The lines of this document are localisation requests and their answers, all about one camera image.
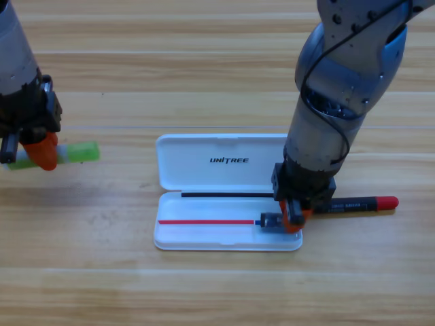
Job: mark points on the red and black marker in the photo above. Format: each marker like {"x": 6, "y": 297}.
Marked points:
{"x": 384, "y": 202}

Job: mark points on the green marker pen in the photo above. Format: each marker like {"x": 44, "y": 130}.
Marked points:
{"x": 81, "y": 151}

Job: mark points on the dark sleeved eraser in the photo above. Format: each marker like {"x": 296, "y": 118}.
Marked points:
{"x": 270, "y": 220}

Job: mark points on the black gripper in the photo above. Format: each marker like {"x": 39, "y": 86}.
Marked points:
{"x": 306, "y": 188}
{"x": 30, "y": 112}

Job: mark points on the white Unitree pencil case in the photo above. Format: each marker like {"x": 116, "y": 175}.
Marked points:
{"x": 204, "y": 163}

